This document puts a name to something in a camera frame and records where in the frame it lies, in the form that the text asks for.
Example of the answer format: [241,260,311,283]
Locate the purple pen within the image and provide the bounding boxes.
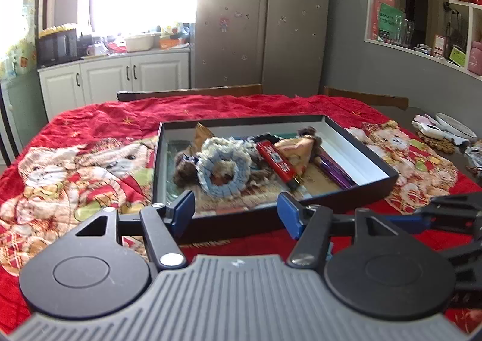
[318,156,356,191]

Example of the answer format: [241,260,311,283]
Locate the clear glass jar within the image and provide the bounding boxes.
[393,17,415,46]

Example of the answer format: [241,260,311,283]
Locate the blue crochet scrunchie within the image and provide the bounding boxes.
[196,145,252,199]

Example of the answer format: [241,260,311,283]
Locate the gold triangular snack packet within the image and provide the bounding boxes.
[193,123,216,151]
[274,136,318,173]

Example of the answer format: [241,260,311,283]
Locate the pink canister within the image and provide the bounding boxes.
[467,40,482,76]

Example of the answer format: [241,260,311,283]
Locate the silver foil packet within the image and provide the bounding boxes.
[463,140,482,176]

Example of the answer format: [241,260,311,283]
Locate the yellow white flower ornament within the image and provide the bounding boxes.
[160,21,186,39]

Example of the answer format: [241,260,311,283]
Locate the black framed glass door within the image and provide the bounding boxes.
[0,0,57,169]

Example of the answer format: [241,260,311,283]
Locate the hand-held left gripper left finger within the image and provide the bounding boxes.
[73,189,196,270]

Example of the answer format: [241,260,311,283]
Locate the woven brown trivet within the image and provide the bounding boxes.
[416,128,456,154]

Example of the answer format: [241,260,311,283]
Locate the black scrunchie white trim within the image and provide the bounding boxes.
[250,133,279,146]

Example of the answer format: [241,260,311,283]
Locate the black cardboard box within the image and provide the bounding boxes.
[152,114,400,244]

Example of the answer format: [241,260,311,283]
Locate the fuzzy brown scrunchie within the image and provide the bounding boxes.
[297,125,321,146]
[172,153,200,188]

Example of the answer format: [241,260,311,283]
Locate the black microwave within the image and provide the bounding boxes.
[36,30,78,68]

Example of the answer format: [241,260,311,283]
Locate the silver refrigerator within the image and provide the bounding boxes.
[191,0,332,95]

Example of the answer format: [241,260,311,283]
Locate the red printed blanket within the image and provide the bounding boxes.
[0,94,482,330]

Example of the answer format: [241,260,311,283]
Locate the red paper bag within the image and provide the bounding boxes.
[371,0,396,41]

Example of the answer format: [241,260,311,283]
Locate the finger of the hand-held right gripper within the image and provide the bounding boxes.
[386,213,482,238]
[414,192,482,218]

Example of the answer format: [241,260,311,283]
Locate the small green card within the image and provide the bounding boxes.
[450,45,468,65]

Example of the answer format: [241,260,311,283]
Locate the cream crochet scrunchie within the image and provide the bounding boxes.
[201,137,251,159]

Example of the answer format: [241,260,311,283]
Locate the red lighter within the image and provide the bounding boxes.
[256,140,299,191]

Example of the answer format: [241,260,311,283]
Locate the white cabinet black handles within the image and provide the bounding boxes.
[38,51,191,121]

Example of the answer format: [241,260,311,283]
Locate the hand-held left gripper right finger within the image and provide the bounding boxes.
[277,191,413,268]

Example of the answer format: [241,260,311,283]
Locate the cream plastic basin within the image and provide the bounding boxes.
[124,34,156,53]

